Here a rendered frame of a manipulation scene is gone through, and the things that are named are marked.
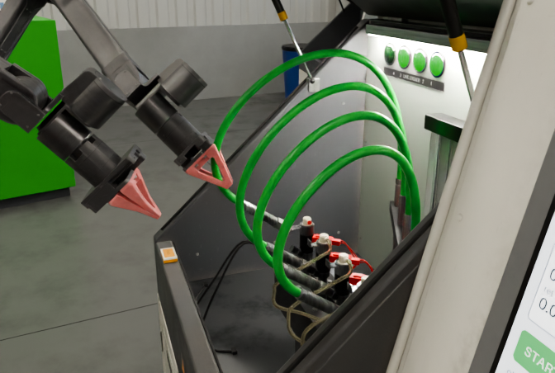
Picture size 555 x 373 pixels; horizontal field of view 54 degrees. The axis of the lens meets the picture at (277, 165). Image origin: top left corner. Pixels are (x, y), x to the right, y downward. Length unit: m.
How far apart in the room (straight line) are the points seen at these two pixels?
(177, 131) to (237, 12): 6.95
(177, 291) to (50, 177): 3.28
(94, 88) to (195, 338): 0.46
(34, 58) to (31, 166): 0.77
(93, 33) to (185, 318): 0.57
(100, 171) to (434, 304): 0.48
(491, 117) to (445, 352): 0.28
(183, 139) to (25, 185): 3.43
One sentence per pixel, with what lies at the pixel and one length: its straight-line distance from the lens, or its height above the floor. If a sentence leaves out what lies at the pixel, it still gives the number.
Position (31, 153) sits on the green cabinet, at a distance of 4.27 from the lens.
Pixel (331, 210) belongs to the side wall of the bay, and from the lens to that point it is 1.44.
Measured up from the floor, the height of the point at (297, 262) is 1.06.
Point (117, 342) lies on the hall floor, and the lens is 2.68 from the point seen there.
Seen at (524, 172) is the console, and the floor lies 1.34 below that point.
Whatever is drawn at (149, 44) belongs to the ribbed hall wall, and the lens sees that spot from 7.52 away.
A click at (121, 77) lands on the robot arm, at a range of 1.00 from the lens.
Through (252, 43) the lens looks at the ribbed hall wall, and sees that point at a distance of 7.96.
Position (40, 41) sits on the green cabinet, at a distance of 4.16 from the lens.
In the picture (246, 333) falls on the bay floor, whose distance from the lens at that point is 1.21.
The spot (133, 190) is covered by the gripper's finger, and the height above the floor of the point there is 1.25.
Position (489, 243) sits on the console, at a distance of 0.65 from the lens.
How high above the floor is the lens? 1.53
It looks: 18 degrees down
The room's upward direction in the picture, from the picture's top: straight up
